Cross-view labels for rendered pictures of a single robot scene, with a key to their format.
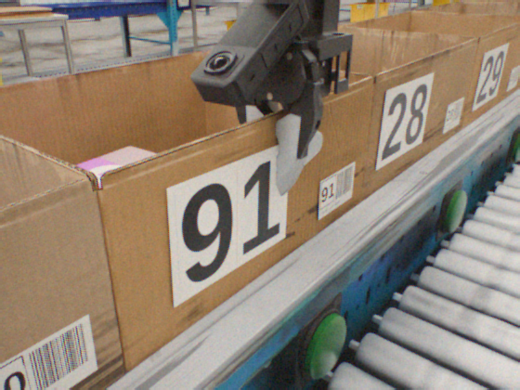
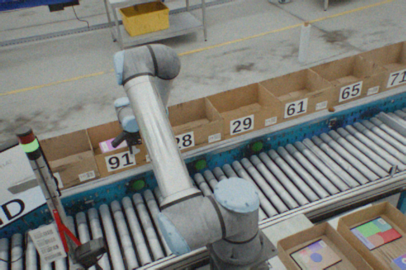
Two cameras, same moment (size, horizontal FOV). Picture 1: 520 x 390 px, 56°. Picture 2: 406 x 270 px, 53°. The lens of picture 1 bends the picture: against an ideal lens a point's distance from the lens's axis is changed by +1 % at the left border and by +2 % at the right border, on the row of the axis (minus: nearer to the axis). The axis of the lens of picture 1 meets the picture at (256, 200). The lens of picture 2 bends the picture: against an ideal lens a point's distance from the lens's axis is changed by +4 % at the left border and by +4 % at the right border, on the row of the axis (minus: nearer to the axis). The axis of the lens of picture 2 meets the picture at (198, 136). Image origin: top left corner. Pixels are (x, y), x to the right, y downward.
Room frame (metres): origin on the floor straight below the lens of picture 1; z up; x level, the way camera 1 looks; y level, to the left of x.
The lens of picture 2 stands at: (-0.82, -1.29, 2.38)
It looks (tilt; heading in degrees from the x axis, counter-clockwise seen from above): 37 degrees down; 33
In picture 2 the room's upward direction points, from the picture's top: 5 degrees counter-clockwise
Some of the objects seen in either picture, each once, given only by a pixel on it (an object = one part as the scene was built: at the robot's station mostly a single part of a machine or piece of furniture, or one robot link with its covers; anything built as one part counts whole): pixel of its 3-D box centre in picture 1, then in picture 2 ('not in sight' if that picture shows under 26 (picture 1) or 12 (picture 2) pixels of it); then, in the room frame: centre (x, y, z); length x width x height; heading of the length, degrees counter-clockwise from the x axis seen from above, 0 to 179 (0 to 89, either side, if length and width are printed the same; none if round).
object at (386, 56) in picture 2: not in sight; (392, 65); (2.04, -1.13, 0.96); 0.39 x 0.29 x 0.17; 141
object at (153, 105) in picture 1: (177, 161); (125, 143); (0.53, 0.09, 0.96); 0.39 x 0.29 x 0.17; 141
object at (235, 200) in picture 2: not in sight; (234, 208); (0.01, -0.88, 1.36); 0.17 x 0.15 x 0.18; 143
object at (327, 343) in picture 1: (328, 346); (138, 185); (0.39, -0.08, 0.81); 0.07 x 0.01 x 0.07; 141
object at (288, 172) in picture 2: not in sight; (291, 175); (0.93, -0.82, 0.72); 0.52 x 0.05 x 0.05; 51
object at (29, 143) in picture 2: not in sight; (27, 140); (-0.22, -0.24, 1.62); 0.05 x 0.05 x 0.06
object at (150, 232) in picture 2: not in sight; (147, 225); (0.22, -0.24, 0.72); 0.52 x 0.05 x 0.05; 51
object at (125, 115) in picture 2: not in sight; (132, 119); (0.39, -0.13, 1.29); 0.12 x 0.12 x 0.09; 53
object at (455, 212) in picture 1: (457, 212); (200, 165); (0.69, -0.32, 0.81); 0.07 x 0.01 x 0.07; 141
